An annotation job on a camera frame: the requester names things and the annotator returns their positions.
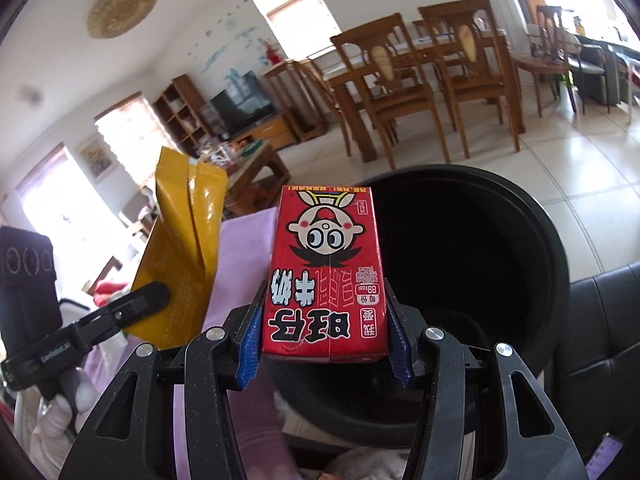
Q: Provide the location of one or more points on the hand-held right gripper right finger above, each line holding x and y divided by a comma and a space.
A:
400, 350

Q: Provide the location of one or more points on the round ceiling lamp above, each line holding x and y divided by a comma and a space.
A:
122, 7

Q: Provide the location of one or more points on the black leather seat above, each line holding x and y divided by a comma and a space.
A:
600, 340

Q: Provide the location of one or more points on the wooden television cabinet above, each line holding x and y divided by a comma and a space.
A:
270, 132

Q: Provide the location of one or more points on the wooden dining table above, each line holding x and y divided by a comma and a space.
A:
435, 42

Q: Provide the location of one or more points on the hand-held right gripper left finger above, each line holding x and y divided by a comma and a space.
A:
252, 345

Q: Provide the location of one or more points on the purple tablecloth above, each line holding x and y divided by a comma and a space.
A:
240, 260

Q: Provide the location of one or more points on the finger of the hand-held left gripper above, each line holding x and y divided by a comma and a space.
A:
145, 302

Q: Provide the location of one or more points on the tall wooden plant stand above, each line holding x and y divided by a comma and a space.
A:
295, 95

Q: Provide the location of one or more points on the person's left hand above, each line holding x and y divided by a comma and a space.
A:
55, 435

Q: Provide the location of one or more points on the wooden coffee table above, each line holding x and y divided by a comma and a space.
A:
262, 170

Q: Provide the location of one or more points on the window with blind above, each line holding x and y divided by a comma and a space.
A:
300, 10
132, 130

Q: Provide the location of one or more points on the yellow snack packet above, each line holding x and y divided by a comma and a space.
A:
180, 240

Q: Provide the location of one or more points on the red milk carton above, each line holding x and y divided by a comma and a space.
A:
325, 270

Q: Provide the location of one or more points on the wooden bookshelf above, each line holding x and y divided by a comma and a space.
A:
182, 115

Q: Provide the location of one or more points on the red flower vase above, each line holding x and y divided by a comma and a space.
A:
271, 52

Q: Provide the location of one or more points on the black trash bin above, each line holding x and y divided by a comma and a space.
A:
450, 240

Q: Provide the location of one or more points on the framed sunflower painting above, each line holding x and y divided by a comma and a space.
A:
95, 157

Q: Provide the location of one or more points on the flat screen television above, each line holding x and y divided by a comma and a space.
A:
242, 102

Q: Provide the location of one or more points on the wooden dining chair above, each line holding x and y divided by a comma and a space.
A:
390, 95
475, 65
547, 55
317, 80

